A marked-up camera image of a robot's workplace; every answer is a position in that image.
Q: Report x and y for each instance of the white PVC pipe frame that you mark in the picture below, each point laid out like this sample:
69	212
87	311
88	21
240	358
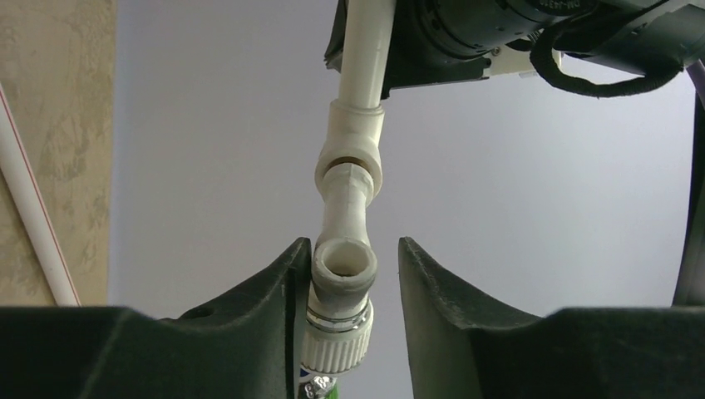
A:
354	129

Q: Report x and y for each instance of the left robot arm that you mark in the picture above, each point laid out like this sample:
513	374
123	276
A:
436	42

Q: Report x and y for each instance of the green faucet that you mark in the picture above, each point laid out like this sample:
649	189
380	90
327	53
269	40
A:
320	388

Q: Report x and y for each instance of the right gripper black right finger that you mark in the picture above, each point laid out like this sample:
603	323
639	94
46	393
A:
463	343

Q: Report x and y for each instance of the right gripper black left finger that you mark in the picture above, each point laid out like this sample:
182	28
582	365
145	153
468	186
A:
245	343

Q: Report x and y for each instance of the white faucet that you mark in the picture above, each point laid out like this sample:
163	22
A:
340	314

